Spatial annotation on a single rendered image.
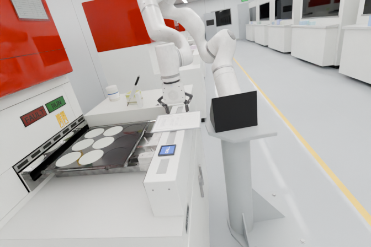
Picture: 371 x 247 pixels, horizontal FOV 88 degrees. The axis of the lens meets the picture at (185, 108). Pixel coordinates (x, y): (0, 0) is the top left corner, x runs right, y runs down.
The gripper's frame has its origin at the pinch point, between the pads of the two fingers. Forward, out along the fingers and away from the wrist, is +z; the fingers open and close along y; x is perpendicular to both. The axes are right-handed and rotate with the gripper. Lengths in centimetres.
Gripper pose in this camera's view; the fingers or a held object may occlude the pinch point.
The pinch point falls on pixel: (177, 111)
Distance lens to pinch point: 92.6
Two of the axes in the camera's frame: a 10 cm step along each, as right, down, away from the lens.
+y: 9.8, -1.1, -1.5
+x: 0.9, -4.0, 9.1
